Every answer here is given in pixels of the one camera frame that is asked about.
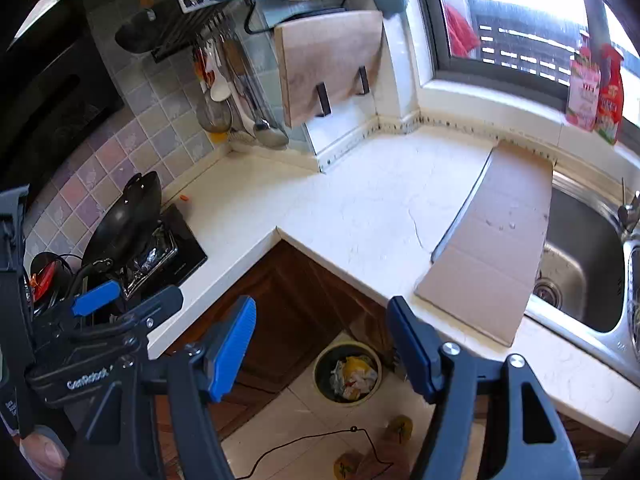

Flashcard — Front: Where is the white paper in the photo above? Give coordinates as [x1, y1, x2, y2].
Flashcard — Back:
[330, 356, 378, 402]

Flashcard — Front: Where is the round trash bin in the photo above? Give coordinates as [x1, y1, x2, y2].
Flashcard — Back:
[311, 340, 383, 406]

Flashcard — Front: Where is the person's left hand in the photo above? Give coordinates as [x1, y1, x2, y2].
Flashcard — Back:
[20, 432, 68, 480]

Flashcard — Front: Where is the black induction cooktop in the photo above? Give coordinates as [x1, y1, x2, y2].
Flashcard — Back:
[86, 204, 207, 309]

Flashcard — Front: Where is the black wok pan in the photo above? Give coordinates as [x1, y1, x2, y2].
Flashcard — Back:
[82, 170, 162, 268]

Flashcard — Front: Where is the yellow embroidered slipper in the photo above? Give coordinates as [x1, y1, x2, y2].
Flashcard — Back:
[383, 415, 413, 446]

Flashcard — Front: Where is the wooden cabinet door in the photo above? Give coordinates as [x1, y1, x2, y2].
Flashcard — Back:
[168, 242, 393, 439]

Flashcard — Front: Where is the brown cardboard sheet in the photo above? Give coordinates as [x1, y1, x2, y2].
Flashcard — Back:
[416, 141, 553, 347]

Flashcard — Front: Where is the stainless steel sink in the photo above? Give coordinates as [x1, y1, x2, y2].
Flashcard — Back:
[525, 172, 639, 385]

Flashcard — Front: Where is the steel mesh strainer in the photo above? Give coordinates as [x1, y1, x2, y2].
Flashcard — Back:
[196, 89, 232, 133]

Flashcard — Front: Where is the steel ladle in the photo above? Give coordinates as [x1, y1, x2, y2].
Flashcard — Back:
[221, 36, 290, 150]

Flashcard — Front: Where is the white rice spoon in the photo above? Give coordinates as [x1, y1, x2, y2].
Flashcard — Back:
[205, 40, 231, 102]

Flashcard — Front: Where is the chrome sink faucet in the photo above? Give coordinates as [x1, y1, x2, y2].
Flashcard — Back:
[617, 179, 640, 234]

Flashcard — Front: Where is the black frying pan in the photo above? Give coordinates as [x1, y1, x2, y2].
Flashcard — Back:
[115, 0, 191, 56]

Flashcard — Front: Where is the pink detergent refill pouch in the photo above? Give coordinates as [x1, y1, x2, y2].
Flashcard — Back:
[565, 32, 601, 131]

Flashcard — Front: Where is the wooden cutting board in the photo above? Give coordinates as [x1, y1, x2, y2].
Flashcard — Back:
[273, 10, 383, 128]

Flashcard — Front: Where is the red cloth outside window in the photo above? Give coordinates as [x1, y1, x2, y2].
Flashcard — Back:
[444, 3, 480, 58]

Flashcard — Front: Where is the thin black cable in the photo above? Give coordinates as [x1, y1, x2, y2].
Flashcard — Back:
[234, 424, 396, 480]

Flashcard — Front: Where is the black wall rack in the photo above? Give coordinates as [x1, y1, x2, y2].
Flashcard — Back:
[150, 0, 362, 64]

